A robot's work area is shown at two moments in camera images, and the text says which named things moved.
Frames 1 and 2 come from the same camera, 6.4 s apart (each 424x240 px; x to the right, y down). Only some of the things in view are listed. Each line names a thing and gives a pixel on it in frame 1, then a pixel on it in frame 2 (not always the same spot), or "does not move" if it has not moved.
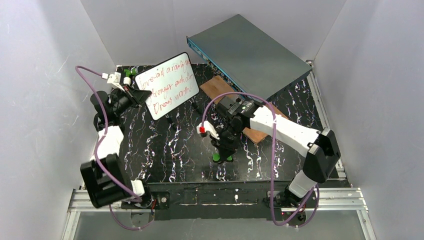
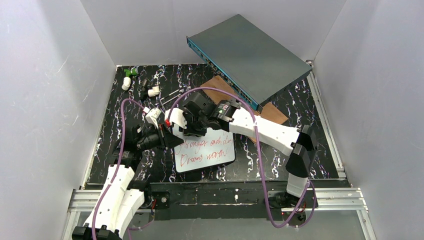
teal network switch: (247, 57) does not move
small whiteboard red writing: (172, 83) to (216, 149)
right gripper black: (224, 143) to (189, 122)
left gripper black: (133, 95) to (164, 138)
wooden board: (214, 85) does not move
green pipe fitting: (130, 72) does not move
